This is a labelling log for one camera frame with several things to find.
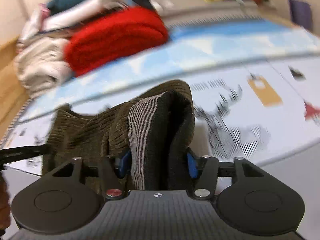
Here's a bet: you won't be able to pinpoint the red folded blanket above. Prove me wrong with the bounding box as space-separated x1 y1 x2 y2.
64 7 169 76

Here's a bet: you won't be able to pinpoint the brown corduroy pants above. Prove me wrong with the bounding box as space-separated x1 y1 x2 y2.
42 80 195 191

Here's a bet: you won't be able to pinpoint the white folded bedding stack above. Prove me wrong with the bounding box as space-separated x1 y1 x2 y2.
17 0 128 52

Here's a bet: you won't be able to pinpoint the wooden bed frame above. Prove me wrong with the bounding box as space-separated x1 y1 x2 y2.
0 37 29 138

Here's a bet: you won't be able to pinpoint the purple folder against wall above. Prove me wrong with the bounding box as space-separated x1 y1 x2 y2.
289 0 313 31

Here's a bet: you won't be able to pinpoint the cream folded quilt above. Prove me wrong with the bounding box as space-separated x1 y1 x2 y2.
14 37 73 99

